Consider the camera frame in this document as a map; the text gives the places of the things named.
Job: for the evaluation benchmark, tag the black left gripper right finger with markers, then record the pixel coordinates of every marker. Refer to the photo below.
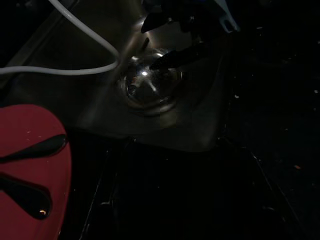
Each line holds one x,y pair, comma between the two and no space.
265,200

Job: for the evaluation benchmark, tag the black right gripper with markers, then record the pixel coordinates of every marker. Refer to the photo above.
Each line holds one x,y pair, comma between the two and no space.
197,22

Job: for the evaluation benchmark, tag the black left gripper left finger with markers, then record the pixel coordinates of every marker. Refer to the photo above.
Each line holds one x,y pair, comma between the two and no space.
110,195

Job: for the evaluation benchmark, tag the stainless steel bowl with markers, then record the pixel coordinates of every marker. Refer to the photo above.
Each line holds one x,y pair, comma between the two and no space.
145,85

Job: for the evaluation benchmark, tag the silver spoon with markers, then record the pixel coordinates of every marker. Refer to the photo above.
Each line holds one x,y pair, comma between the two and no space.
35,200

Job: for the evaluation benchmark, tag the stainless steel sink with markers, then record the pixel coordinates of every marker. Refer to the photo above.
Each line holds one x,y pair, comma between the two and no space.
87,100

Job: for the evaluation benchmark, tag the pink plate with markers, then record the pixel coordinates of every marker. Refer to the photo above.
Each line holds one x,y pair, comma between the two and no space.
25,120

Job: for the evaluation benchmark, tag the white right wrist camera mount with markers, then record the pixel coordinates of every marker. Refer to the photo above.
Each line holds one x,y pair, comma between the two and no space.
230,22

